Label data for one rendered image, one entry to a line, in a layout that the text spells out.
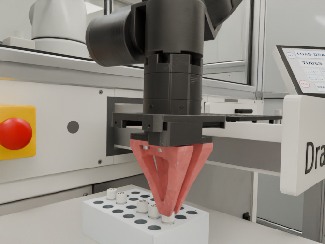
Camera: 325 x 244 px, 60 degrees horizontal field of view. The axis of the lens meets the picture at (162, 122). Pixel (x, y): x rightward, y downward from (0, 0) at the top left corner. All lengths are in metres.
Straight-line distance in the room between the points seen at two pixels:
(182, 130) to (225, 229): 0.18
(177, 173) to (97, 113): 0.30
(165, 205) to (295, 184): 0.14
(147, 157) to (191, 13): 0.14
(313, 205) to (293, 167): 1.13
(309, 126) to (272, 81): 1.98
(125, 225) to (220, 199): 0.64
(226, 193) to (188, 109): 0.71
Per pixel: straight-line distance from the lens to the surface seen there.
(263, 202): 2.45
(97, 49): 0.32
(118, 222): 0.31
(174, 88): 0.25
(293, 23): 2.35
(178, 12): 0.26
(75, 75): 0.50
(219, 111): 0.80
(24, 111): 0.42
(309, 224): 1.51
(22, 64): 0.47
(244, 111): 0.85
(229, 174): 0.95
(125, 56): 0.30
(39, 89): 0.47
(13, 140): 0.38
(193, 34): 0.26
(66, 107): 0.49
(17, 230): 0.40
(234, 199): 1.00
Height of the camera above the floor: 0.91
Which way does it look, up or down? 3 degrees down
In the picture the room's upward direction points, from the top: 1 degrees clockwise
